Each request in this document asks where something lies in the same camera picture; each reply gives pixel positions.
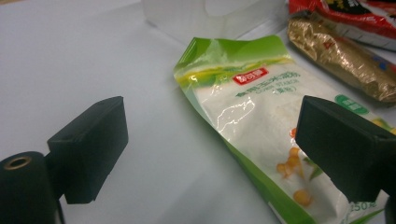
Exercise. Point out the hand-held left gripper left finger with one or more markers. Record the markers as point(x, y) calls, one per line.
point(90, 149)

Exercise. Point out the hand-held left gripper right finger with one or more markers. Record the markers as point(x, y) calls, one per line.
point(345, 146)

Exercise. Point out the gold foil packet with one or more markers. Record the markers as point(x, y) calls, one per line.
point(336, 56)

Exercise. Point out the green and white starch packet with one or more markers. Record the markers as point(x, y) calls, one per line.
point(255, 121)

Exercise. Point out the red and black soup packet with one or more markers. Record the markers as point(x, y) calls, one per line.
point(370, 26)

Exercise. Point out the translucent plastic container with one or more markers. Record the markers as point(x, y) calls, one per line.
point(186, 18)

